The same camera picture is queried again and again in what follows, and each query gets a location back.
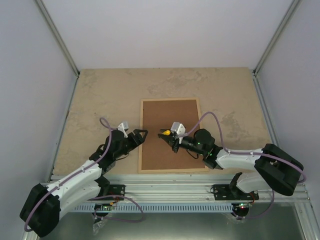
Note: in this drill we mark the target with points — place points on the aluminium rail base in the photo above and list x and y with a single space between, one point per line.
177 188

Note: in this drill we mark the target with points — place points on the aluminium corner post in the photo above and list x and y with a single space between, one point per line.
277 34
56 35

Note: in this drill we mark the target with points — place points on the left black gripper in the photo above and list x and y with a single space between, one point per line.
139 140

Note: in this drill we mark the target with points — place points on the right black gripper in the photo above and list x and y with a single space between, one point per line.
173 141

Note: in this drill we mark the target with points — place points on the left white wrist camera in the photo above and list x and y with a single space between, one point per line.
123 127

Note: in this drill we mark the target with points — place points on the yellow handled screwdriver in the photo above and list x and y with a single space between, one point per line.
165 132

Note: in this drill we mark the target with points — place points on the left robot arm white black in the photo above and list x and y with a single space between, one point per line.
47 204

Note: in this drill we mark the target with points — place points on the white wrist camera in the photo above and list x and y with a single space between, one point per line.
123 127
178 130

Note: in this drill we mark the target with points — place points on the right aluminium corner post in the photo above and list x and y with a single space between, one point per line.
277 34

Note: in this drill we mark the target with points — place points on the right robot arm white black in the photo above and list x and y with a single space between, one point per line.
270 167

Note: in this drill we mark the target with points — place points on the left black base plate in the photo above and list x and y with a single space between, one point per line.
113 189

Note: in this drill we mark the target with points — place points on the left aluminium corner post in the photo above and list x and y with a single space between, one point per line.
56 35

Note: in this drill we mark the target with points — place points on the wooden photo frame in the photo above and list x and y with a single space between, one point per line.
158 115

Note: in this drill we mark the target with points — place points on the grey slotted cable duct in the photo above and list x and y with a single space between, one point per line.
210 207

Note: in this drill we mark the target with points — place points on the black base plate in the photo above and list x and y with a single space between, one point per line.
224 192
113 189

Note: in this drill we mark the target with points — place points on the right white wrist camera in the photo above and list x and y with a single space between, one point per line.
178 130

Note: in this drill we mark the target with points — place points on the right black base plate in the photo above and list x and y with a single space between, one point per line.
224 192

